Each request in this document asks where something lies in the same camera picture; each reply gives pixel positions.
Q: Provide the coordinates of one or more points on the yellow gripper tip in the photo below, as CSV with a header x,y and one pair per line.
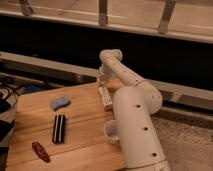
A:
x,y
102,81

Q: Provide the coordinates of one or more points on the white plastic bottle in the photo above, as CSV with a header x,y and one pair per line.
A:
x,y
106,98

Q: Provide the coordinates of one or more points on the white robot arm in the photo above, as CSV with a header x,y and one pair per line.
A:
x,y
133,103

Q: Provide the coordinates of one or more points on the clear plastic cup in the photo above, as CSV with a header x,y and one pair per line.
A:
x,y
110,132

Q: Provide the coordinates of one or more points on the wooden board table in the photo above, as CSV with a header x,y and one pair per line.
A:
x,y
84,148

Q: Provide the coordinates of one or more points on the black and white eraser block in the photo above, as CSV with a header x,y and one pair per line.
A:
x,y
58,129

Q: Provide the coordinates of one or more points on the red brown spoon rest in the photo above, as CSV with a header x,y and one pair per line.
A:
x,y
40,152

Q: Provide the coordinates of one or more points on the metal rail beam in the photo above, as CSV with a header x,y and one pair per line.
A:
x,y
50,66

